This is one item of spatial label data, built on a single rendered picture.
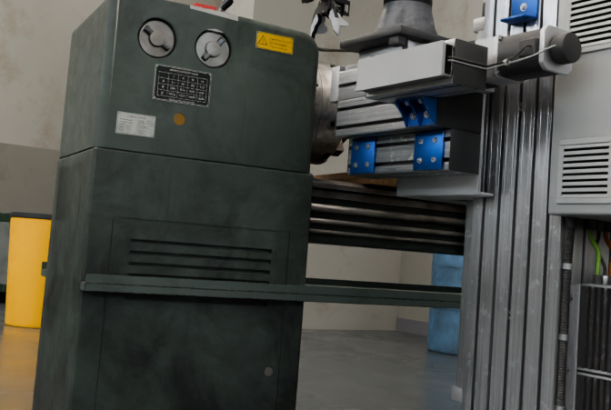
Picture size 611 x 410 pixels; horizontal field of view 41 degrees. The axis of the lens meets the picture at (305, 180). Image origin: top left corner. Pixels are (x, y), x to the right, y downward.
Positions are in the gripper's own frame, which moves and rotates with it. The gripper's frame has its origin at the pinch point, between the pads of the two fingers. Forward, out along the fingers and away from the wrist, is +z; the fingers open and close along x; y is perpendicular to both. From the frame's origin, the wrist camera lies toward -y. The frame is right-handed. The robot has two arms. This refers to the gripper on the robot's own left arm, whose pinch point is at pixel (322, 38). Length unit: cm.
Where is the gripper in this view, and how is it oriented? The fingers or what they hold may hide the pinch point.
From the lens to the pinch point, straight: 273.4
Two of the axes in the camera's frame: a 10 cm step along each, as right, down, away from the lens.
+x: -5.6, 0.2, 8.3
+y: 8.3, 1.3, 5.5
